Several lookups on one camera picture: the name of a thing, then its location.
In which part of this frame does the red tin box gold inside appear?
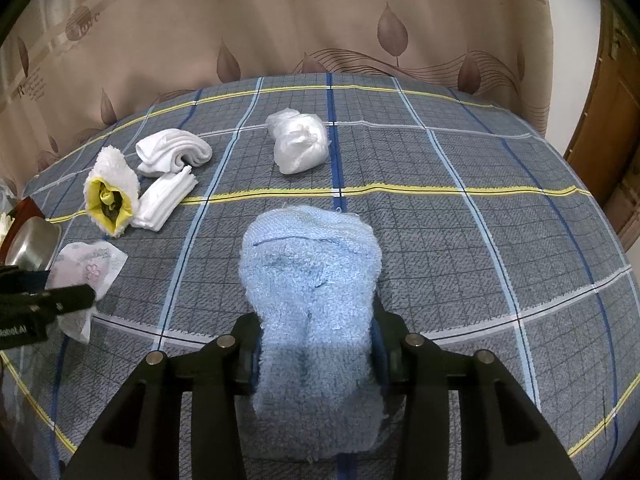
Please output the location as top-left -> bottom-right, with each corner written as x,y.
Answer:
5,196 -> 48,241

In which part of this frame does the white plastic bag bundle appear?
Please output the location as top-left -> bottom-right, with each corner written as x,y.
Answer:
265,109 -> 329,176

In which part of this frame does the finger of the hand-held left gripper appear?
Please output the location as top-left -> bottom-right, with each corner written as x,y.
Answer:
0,284 -> 97,320
0,266 -> 52,290

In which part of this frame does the floral tissue packet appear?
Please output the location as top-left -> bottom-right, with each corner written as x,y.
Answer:
46,240 -> 129,345

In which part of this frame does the beige leaf print curtain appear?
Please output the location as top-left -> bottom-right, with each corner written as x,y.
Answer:
0,0 -> 601,201

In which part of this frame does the fluffy white yellow cloth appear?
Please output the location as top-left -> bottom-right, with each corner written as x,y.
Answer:
82,145 -> 142,238

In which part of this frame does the brown wooden door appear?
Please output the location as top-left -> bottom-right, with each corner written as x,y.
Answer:
562,0 -> 640,251

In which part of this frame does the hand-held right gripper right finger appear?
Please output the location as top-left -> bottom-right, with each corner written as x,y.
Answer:
370,295 -> 576,480

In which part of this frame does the light blue towel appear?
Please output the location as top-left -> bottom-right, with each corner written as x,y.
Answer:
239,204 -> 393,462

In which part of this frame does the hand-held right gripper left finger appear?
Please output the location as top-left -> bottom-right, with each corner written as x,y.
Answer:
62,312 -> 263,480

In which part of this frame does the stainless steel bowl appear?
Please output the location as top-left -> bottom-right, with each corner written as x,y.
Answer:
5,217 -> 63,267

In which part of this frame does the grey plaid bed sheet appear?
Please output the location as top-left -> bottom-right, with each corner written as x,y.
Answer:
0,72 -> 638,480

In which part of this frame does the white sock roll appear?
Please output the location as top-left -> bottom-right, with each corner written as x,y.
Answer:
135,128 -> 213,179

